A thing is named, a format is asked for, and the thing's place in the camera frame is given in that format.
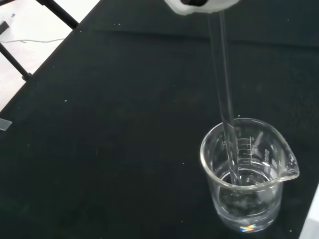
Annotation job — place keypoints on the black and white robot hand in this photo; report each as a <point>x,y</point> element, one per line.
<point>194,6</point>

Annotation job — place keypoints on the black bench cloth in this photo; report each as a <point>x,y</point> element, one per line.
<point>99,124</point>

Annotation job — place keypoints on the clear tape strip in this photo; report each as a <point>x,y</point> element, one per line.
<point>5,124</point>

